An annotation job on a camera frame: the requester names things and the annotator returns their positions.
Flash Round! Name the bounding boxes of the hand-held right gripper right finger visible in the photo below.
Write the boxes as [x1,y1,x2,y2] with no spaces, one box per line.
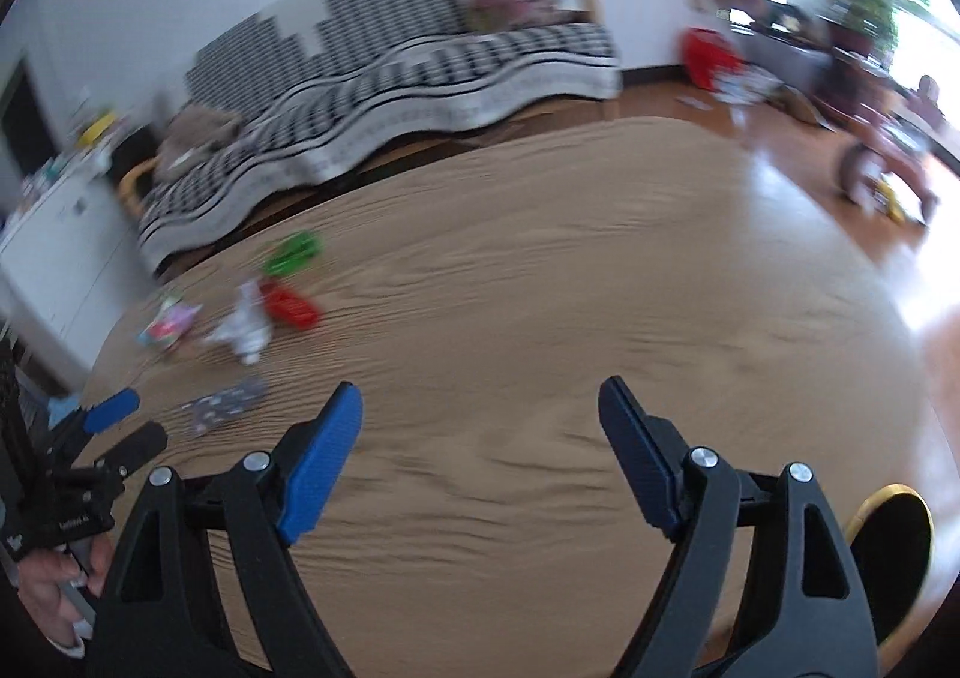
[598,376,878,678]

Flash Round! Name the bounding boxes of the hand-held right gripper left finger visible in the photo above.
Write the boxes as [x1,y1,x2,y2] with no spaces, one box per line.
[86,382,365,678]

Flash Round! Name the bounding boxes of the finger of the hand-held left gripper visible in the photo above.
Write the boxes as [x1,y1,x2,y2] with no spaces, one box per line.
[94,421,167,482]
[52,389,141,440]

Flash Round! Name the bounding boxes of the person's left hand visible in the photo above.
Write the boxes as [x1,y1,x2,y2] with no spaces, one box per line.
[15,539,115,660]

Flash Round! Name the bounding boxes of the silver blue snack wrapper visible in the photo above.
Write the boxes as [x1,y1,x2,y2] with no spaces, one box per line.
[180,374,269,435]

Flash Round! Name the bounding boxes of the red green round toy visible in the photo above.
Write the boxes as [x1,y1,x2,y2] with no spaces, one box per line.
[136,294,203,353]

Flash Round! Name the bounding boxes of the white toy figure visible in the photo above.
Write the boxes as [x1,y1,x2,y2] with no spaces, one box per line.
[204,279,275,368]

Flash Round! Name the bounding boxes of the red small box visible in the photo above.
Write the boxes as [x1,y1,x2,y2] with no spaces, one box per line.
[262,284,323,332]

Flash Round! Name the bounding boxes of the white cabinet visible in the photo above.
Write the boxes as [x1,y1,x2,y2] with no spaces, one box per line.
[0,157,162,379]

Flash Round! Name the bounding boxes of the green toy car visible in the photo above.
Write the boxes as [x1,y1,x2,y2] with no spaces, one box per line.
[264,232,326,276]

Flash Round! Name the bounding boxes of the wooden sofa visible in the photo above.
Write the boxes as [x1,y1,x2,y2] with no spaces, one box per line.
[120,0,623,274]

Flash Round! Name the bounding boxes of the brown clothes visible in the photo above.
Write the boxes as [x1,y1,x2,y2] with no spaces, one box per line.
[154,104,245,182]

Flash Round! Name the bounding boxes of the children's tricycle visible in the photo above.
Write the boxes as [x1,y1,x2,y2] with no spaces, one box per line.
[832,74,947,225]

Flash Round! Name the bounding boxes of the black white striped sofa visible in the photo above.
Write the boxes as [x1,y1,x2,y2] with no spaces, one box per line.
[137,0,622,274]

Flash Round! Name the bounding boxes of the red bag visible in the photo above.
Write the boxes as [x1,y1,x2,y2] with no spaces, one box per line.
[679,27,743,95]

